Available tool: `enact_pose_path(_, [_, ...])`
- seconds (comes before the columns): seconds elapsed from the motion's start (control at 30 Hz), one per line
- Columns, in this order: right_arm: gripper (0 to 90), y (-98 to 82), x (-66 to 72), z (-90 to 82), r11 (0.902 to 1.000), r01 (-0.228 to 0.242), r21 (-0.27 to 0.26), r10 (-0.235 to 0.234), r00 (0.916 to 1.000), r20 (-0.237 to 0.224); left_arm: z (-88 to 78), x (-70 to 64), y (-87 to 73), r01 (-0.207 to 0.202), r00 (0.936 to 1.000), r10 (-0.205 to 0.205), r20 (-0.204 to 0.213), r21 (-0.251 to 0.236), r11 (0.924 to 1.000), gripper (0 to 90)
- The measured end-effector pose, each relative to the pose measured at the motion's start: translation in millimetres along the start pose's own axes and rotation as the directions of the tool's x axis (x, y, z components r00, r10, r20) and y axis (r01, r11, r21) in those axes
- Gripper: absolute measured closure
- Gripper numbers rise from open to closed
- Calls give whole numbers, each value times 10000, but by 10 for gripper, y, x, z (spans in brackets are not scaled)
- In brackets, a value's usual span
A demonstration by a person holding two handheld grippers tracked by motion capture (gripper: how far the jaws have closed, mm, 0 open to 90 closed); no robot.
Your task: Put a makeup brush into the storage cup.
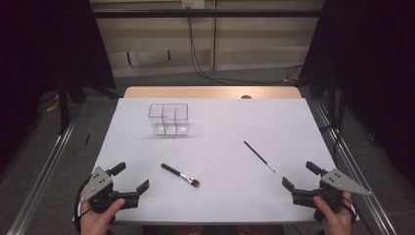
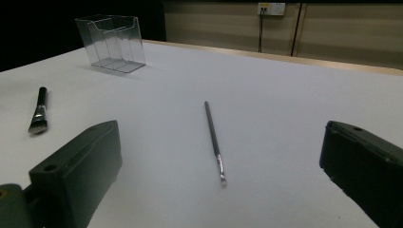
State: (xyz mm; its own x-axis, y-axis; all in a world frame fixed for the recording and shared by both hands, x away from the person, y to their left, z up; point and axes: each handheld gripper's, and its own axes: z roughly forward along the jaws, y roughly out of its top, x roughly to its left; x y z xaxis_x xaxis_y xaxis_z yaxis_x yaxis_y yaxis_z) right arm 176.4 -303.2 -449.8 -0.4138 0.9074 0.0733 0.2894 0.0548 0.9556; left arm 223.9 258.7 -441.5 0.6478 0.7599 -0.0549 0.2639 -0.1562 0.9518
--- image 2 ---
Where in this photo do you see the black pen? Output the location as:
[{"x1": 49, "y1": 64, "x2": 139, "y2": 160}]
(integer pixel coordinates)
[{"x1": 28, "y1": 86, "x2": 49, "y2": 135}]

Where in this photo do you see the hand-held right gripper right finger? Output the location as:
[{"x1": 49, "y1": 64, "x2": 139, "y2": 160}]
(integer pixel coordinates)
[{"x1": 318, "y1": 120, "x2": 403, "y2": 228}]

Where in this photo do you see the clear acrylic organizer box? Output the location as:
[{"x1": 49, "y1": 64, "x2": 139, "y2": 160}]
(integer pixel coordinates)
[{"x1": 75, "y1": 14, "x2": 147, "y2": 74}]

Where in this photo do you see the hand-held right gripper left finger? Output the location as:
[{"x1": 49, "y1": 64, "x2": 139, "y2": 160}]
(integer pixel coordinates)
[{"x1": 29, "y1": 120, "x2": 124, "y2": 228}]

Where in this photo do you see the black power cable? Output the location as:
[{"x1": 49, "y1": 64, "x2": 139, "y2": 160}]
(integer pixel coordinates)
[{"x1": 258, "y1": 9, "x2": 265, "y2": 53}]

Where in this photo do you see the white wall socket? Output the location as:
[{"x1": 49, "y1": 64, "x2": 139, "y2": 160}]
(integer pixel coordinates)
[{"x1": 258, "y1": 2, "x2": 286, "y2": 16}]

